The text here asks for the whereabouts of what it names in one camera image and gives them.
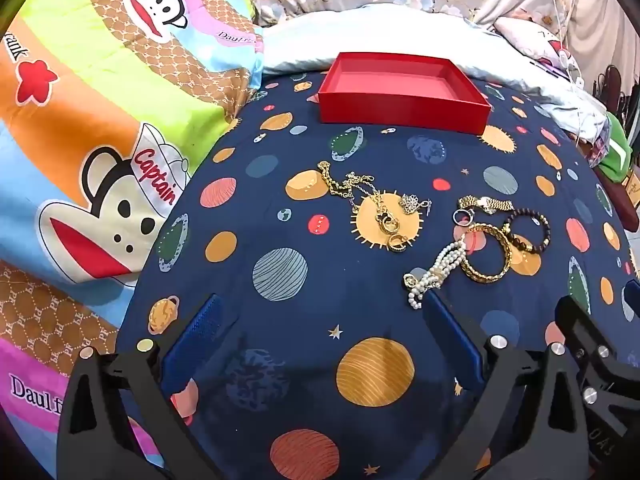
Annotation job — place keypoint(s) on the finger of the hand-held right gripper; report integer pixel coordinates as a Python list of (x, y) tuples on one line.
[(632, 300), (585, 330)]

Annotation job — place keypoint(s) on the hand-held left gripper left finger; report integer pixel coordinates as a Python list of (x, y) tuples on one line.
[(197, 332)]

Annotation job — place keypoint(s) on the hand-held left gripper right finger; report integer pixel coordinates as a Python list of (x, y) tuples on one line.
[(450, 332)]

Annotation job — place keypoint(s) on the gold bangle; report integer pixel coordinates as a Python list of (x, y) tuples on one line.
[(482, 276)]

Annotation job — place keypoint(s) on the silver flower pendant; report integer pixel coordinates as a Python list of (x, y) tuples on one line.
[(410, 203)]

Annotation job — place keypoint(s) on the red box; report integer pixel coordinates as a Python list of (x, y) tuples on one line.
[(400, 110)]

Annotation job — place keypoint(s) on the navy planet print sheet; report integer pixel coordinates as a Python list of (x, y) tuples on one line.
[(300, 345)]

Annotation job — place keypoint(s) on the green cloth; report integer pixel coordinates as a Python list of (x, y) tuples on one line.
[(617, 150)]

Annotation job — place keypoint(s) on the dark chair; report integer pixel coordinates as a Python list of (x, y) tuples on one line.
[(612, 85)]

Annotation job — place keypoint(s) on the colourful monkey print quilt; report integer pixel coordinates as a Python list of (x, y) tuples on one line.
[(100, 110)]

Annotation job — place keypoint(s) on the white pink pillow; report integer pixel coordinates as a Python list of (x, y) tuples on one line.
[(525, 35)]

